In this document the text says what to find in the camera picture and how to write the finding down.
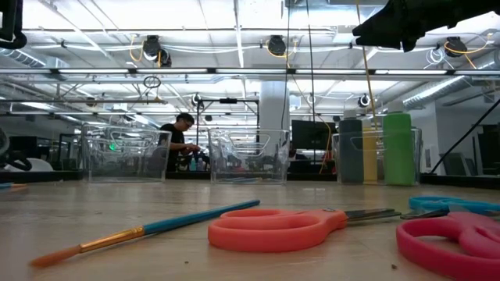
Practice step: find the black aluminium table frame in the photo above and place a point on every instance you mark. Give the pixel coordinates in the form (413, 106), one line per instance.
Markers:
(312, 176)

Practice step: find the person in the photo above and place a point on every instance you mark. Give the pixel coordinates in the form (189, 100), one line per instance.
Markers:
(176, 136)

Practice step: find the grey office chair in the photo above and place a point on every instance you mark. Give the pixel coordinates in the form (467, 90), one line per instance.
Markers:
(457, 164)

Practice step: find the white pillar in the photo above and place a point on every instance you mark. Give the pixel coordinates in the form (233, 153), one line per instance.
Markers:
(273, 105)

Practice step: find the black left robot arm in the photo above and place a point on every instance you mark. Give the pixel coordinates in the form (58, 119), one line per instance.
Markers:
(9, 19)

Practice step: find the white trash can lid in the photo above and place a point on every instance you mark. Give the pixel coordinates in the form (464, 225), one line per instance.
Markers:
(41, 164)

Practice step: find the black computer monitor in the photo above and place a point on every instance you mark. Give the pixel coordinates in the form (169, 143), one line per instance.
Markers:
(312, 134)

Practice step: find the silver ventilation duct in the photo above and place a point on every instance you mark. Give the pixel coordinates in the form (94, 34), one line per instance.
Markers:
(437, 91)
(23, 58)

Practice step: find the green paint bottle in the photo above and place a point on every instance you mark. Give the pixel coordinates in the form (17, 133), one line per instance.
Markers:
(398, 148)

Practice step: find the yellow paint bottle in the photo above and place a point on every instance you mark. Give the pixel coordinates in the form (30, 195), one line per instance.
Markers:
(370, 156)

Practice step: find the clear plastic bin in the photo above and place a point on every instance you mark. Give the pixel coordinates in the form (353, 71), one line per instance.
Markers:
(335, 164)
(250, 156)
(125, 156)

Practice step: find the dark teal paint bottle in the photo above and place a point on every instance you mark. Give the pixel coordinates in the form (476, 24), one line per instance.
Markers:
(350, 152)

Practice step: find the black diagonal strut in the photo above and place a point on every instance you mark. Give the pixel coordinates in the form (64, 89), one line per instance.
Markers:
(465, 136)

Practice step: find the small teal bottle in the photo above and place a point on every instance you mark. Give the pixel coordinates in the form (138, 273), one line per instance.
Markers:
(193, 164)

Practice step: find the long ceiling light strip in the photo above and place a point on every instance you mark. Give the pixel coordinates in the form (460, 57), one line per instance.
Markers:
(234, 71)

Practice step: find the black camera rig frame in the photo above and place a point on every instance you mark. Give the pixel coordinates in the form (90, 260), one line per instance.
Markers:
(228, 100)

